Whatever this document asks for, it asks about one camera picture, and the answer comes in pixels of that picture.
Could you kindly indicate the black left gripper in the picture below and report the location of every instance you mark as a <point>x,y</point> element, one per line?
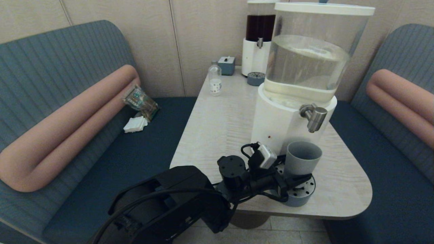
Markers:
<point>264,181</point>

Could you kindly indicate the grey plastic cup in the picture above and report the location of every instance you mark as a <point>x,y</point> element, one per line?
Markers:
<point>303,159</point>

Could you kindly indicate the large round perforated drip tray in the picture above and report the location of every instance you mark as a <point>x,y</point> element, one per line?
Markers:
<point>301,198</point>

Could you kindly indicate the clear water dispenser white base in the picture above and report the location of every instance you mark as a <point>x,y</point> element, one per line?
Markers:
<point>281,122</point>

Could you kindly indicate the blue-grey booth sofa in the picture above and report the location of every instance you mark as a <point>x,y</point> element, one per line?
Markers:
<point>373,169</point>
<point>51,67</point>

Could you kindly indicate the small round drip tray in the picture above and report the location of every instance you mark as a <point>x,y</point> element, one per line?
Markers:
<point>255,79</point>

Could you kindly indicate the small clear plastic bottle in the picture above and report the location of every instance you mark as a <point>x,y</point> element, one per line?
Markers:
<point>215,84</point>

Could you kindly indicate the dark beverage dispenser white base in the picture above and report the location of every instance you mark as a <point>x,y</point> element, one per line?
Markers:
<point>254,60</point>

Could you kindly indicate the small blue tissue box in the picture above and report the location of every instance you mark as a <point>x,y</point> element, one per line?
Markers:
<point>226,66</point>

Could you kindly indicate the white folded napkins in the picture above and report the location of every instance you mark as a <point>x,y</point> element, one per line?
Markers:
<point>135,124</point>

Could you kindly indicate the clear snack packet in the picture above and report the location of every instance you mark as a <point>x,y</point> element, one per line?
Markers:
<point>140,101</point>

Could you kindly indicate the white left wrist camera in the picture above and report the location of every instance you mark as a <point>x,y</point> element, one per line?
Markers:
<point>268,156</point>

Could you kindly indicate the round table pedestal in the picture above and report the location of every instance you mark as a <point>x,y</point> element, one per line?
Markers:
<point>254,220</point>

